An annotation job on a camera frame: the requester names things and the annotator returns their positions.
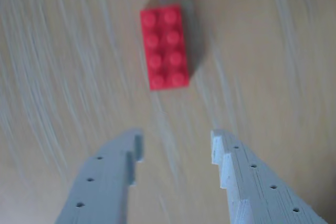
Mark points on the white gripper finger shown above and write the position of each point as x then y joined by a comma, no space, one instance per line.
105,182
252,190

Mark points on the red lego block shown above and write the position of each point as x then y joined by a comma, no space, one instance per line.
165,48

